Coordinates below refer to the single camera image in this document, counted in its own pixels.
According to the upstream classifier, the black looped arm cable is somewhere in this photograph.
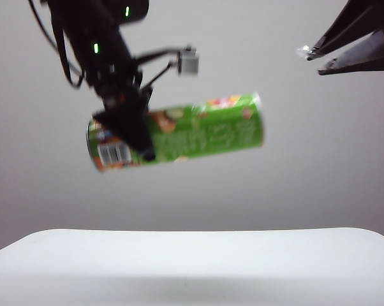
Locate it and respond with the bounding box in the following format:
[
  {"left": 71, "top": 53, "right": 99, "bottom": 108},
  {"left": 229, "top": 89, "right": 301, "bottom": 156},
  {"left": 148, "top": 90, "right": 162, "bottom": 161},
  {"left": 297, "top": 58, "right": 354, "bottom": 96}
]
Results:
[{"left": 52, "top": 18, "right": 85, "bottom": 90}]

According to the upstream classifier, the clear plastic film scrap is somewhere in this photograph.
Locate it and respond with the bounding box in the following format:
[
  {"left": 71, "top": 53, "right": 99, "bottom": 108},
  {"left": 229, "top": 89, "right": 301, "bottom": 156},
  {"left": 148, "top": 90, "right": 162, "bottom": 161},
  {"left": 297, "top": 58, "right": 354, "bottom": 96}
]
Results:
[{"left": 295, "top": 44, "right": 314, "bottom": 61}]

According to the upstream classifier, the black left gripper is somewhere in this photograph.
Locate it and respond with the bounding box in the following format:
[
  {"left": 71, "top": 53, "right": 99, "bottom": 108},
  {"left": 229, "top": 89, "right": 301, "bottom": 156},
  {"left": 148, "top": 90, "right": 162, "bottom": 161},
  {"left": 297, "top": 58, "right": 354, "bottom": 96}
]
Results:
[{"left": 85, "top": 56, "right": 157, "bottom": 162}]

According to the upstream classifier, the green chips tub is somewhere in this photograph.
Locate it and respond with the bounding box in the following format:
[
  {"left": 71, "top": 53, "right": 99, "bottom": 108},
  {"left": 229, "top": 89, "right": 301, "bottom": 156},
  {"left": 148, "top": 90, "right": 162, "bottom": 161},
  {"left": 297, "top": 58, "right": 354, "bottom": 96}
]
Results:
[{"left": 85, "top": 91, "right": 267, "bottom": 174}]

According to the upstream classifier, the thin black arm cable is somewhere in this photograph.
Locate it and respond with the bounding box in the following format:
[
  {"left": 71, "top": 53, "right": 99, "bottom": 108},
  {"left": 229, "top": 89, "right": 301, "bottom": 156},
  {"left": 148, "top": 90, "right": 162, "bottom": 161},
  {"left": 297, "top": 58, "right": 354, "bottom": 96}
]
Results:
[{"left": 27, "top": 0, "right": 59, "bottom": 51}]

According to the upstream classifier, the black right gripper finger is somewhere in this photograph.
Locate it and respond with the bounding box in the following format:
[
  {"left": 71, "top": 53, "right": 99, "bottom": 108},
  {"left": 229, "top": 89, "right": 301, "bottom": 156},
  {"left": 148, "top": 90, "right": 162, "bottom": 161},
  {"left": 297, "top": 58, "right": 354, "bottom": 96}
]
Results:
[
  {"left": 317, "top": 24, "right": 384, "bottom": 77},
  {"left": 306, "top": 0, "right": 384, "bottom": 61}
]

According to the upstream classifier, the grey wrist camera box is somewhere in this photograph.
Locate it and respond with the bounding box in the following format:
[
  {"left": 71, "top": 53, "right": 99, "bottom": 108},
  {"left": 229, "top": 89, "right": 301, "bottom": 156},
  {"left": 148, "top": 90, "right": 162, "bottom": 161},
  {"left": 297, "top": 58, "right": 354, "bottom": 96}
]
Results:
[{"left": 177, "top": 46, "right": 200, "bottom": 77}]

